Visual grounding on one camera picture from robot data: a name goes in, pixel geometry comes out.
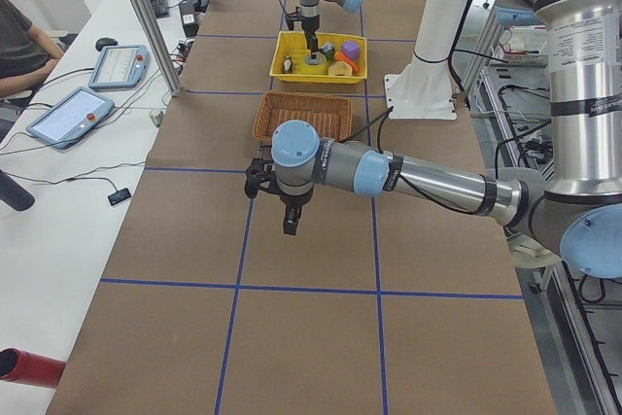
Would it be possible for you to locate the teach pendant tablet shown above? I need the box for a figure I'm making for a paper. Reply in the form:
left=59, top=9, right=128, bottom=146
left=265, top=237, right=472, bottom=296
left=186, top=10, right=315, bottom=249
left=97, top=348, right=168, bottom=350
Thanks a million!
left=88, top=45, right=150, bottom=91
left=26, top=87, right=114, bottom=150

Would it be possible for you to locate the brown wicker basket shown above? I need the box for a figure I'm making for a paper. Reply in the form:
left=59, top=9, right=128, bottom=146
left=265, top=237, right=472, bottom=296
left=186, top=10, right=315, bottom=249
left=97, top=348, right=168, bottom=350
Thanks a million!
left=253, top=91, right=353, bottom=143

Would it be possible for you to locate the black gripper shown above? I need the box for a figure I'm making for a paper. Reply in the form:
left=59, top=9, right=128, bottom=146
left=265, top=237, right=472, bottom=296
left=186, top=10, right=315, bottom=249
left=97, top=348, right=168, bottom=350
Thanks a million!
left=279, top=189, right=314, bottom=235
left=301, top=16, right=319, bottom=61

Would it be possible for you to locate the aluminium frame post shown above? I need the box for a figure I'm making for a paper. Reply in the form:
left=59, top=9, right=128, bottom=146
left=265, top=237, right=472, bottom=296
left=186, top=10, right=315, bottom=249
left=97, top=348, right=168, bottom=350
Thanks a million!
left=129, top=0, right=182, bottom=97

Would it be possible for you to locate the toy orange carrot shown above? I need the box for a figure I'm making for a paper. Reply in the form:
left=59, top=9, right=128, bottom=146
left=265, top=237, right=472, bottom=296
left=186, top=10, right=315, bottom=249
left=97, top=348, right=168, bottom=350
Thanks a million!
left=334, top=51, right=360, bottom=73

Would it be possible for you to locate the purple foam block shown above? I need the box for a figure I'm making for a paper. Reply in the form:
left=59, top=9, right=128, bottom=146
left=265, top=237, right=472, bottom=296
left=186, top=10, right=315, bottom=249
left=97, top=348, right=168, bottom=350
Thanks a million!
left=341, top=40, right=361, bottom=60

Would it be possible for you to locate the far teach pendant tablet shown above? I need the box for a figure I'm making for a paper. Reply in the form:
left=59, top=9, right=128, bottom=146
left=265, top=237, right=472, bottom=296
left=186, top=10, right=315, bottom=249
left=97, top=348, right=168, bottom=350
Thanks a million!
left=88, top=45, right=150, bottom=91

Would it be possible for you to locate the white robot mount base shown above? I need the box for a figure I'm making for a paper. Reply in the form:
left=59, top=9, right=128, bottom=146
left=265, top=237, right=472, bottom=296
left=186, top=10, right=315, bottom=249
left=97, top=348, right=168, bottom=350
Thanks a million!
left=385, top=0, right=468, bottom=121

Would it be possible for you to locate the black computer mouse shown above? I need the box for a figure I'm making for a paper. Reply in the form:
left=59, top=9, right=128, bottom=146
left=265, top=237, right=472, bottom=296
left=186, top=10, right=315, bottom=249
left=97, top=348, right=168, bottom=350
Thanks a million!
left=95, top=37, right=118, bottom=52

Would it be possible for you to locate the near teach pendant tablet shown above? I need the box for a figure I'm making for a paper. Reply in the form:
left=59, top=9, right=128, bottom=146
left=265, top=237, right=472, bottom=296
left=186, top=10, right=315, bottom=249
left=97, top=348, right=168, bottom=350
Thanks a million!
left=26, top=87, right=114, bottom=150

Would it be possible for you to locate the yellow tape roll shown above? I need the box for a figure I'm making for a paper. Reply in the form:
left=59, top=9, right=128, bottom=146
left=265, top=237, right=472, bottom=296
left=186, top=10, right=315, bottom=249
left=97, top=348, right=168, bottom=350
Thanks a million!
left=300, top=53, right=328, bottom=75

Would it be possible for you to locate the red cylinder bottle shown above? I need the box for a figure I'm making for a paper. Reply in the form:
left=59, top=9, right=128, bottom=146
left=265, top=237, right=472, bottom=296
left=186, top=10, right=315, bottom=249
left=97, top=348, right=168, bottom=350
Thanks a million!
left=1, top=348, right=66, bottom=389

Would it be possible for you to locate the yellow plastic basket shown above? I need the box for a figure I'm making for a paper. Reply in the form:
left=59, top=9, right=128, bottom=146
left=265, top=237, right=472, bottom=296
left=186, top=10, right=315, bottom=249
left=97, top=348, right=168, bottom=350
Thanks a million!
left=270, top=31, right=367, bottom=84

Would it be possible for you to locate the beige bitten cookie toy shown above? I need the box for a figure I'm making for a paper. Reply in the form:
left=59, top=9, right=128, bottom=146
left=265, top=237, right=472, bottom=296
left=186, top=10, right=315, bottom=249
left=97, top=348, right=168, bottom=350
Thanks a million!
left=328, top=60, right=353, bottom=77

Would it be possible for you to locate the small black device on cable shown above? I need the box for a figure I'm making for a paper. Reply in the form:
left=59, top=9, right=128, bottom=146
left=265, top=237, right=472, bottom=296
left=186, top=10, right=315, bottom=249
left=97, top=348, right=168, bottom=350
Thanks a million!
left=108, top=188, right=131, bottom=206

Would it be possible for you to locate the seated person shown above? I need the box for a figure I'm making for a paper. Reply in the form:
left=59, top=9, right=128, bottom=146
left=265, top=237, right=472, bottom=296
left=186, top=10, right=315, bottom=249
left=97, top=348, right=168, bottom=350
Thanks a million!
left=1, top=0, right=64, bottom=98

